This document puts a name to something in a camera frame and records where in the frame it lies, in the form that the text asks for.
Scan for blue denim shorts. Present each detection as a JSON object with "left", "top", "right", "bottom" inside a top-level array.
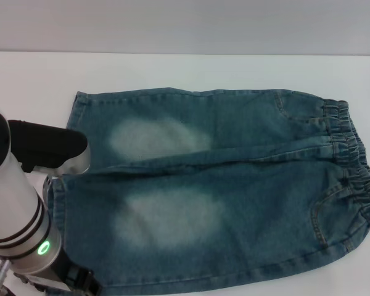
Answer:
[{"left": 46, "top": 87, "right": 370, "bottom": 296}]

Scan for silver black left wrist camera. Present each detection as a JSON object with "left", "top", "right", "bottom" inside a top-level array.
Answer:
[{"left": 7, "top": 119, "right": 91, "bottom": 177}]

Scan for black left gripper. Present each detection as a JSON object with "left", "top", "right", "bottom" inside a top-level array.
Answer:
[{"left": 53, "top": 250, "right": 104, "bottom": 296}]

